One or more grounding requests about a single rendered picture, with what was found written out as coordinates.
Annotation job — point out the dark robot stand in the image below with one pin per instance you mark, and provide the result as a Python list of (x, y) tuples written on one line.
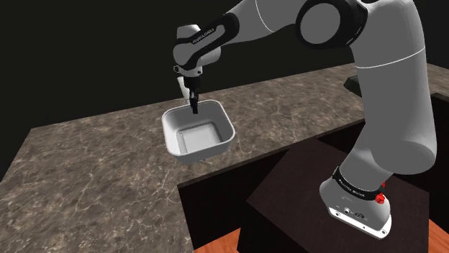
[(301, 196)]

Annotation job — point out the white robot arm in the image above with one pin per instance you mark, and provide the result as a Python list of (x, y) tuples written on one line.
[(389, 105)]

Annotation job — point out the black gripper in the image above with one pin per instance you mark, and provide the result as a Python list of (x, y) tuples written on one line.
[(192, 83)]

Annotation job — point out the black flat slab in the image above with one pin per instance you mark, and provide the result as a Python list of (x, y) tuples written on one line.
[(352, 87)]

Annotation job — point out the white square basin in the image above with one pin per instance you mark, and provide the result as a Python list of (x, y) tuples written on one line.
[(196, 136)]

